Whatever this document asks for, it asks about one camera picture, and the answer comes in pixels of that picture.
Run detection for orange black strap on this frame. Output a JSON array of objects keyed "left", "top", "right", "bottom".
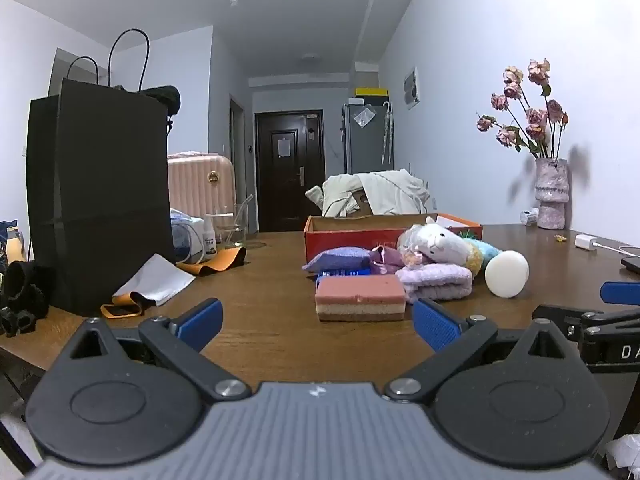
[
  {"left": 176, "top": 247, "right": 247, "bottom": 277},
  {"left": 100, "top": 294, "right": 156, "bottom": 318}
]

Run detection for pink textured vase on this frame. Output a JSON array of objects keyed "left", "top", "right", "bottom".
[{"left": 534, "top": 157, "right": 571, "bottom": 231}]

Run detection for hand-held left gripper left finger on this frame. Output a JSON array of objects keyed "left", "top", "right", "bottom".
[{"left": 47, "top": 297, "right": 253, "bottom": 403}]

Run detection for black paper bag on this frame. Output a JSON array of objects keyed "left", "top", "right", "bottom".
[{"left": 26, "top": 29, "right": 177, "bottom": 317}]

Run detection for white paper sheet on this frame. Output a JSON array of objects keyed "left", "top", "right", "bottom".
[{"left": 112, "top": 253, "right": 197, "bottom": 307}]

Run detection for pink layered sponge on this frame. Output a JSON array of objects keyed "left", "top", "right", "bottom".
[{"left": 315, "top": 274, "right": 407, "bottom": 323}]

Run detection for pink ribbed suitcase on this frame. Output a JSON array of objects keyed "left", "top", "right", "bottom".
[{"left": 167, "top": 152, "right": 237, "bottom": 221}]

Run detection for orange cardboard box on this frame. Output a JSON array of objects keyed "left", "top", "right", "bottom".
[{"left": 304, "top": 212, "right": 483, "bottom": 272}]

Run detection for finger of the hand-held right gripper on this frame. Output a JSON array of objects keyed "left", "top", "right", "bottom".
[
  {"left": 531, "top": 303, "right": 640, "bottom": 342},
  {"left": 600, "top": 281, "right": 640, "bottom": 307}
]

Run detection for dark entrance door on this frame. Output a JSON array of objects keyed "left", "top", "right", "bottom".
[{"left": 254, "top": 109, "right": 326, "bottom": 233}]

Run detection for glass jar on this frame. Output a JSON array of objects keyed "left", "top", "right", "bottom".
[{"left": 215, "top": 204, "right": 249, "bottom": 248}]

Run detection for grey side door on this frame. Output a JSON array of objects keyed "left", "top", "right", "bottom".
[{"left": 230, "top": 94, "right": 248, "bottom": 233}]

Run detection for folded clear umbrella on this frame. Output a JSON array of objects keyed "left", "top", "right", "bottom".
[{"left": 381, "top": 101, "right": 393, "bottom": 165}]

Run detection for black plastic mount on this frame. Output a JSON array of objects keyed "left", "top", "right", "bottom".
[{"left": 0, "top": 260, "right": 56, "bottom": 338}]

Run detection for white yellow plush toy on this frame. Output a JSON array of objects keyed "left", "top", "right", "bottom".
[{"left": 417, "top": 216, "right": 473, "bottom": 265}]

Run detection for dark cloth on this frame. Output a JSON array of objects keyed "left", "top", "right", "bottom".
[{"left": 114, "top": 85, "right": 181, "bottom": 133}]

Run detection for blue packet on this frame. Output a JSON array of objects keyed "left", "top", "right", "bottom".
[{"left": 316, "top": 268, "right": 373, "bottom": 286}]

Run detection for white cable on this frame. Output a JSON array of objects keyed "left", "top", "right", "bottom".
[{"left": 595, "top": 242, "right": 640, "bottom": 256}]

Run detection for small white spray bottle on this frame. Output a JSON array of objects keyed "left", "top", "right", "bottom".
[{"left": 202, "top": 214, "right": 217, "bottom": 261}]

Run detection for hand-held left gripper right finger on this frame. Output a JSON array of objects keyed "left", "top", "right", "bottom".
[{"left": 382, "top": 297, "right": 583, "bottom": 403}]

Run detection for purple knitted drawstring pouch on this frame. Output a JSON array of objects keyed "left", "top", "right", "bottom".
[{"left": 301, "top": 246, "right": 373, "bottom": 274}]

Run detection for dried pink roses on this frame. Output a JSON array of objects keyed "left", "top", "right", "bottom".
[{"left": 475, "top": 57, "right": 571, "bottom": 161}]

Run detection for white round foam sponge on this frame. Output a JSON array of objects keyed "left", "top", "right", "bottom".
[{"left": 484, "top": 250, "right": 530, "bottom": 298}]

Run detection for iridescent clear plastic bag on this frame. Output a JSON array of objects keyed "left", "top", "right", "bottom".
[{"left": 396, "top": 223, "right": 436, "bottom": 267}]

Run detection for pink satin drawstring pouch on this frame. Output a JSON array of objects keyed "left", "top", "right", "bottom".
[{"left": 369, "top": 245, "right": 406, "bottom": 276}]

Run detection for cream drinking bottle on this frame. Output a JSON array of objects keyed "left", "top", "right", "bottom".
[{"left": 5, "top": 226, "right": 26, "bottom": 266}]

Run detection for purple towel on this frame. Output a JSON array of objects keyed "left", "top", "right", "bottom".
[{"left": 395, "top": 264, "right": 473, "bottom": 303}]

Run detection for clear bag with blue masks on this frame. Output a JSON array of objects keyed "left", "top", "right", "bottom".
[{"left": 170, "top": 208, "right": 206, "bottom": 263}]

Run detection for white wall panel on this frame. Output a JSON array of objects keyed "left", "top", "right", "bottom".
[{"left": 404, "top": 66, "right": 421, "bottom": 110}]

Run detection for grey refrigerator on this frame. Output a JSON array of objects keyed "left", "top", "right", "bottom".
[{"left": 342, "top": 102, "right": 395, "bottom": 176}]

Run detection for brown chair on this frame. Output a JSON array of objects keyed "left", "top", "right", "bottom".
[{"left": 345, "top": 187, "right": 373, "bottom": 217}]

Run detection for beige coat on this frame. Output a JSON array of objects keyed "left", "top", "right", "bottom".
[{"left": 305, "top": 169, "right": 432, "bottom": 218}]

